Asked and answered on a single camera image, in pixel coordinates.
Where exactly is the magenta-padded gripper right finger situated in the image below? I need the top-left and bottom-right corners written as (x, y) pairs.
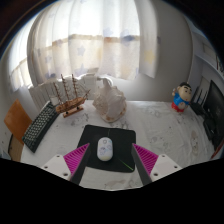
top-left (130, 142), bottom-right (184, 187)

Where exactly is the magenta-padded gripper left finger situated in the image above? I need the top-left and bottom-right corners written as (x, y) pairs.
top-left (39, 142), bottom-right (92, 186)

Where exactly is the white cartoon-print computer mouse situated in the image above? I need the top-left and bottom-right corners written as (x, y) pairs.
top-left (96, 136), bottom-right (114, 162)

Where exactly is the black mouse pad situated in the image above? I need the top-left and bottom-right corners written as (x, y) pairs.
top-left (76, 124), bottom-right (137, 174)

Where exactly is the white printed tablecloth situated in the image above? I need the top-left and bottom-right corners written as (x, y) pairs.
top-left (19, 99), bottom-right (216, 192)

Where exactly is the black keyboard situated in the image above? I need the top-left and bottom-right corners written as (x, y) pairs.
top-left (21, 100), bottom-right (61, 154)

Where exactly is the wooden model sailing ship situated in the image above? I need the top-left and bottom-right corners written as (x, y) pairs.
top-left (53, 73), bottom-right (92, 119)

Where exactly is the large white conch shell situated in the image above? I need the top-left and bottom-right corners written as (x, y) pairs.
top-left (92, 78), bottom-right (128, 123)

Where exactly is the cartoon boy figure clock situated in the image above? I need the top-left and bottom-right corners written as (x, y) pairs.
top-left (171, 81), bottom-right (193, 113)

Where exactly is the orange wooden chair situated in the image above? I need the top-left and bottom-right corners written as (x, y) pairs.
top-left (3, 98), bottom-right (34, 163)

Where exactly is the black box device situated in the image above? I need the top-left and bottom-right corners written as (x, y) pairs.
top-left (203, 116), bottom-right (218, 142)

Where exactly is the black router with antennas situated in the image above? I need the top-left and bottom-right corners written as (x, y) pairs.
top-left (190, 85), bottom-right (209, 116)

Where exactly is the black monitor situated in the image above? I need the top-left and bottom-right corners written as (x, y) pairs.
top-left (202, 79), bottom-right (224, 151)

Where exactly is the white shelf unit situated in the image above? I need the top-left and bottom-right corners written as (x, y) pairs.
top-left (189, 19), bottom-right (224, 101)

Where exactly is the white star-print curtain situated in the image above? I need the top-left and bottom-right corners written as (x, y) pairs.
top-left (9, 0), bottom-right (159, 93)

